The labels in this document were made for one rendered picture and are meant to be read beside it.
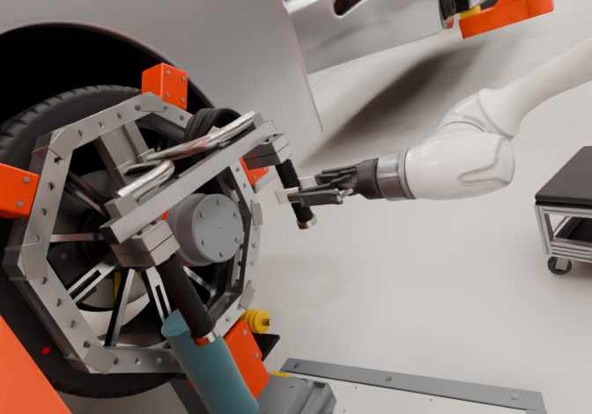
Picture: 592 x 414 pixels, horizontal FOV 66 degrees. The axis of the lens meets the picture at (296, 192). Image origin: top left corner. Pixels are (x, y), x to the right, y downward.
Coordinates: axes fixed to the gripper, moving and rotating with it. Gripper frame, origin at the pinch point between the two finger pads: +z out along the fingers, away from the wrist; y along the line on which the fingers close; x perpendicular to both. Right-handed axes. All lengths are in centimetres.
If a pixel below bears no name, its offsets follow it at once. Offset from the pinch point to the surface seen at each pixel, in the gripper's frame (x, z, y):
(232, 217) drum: 2.0, 6.2, -13.4
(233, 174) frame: 3.7, 20.8, 5.9
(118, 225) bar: 14.4, 1.7, -37.0
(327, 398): -69, 23, 4
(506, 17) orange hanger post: -25, 11, 344
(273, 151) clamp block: 10.0, -0.8, -2.7
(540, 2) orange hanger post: -22, -13, 344
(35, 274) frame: 10.4, 20.4, -42.9
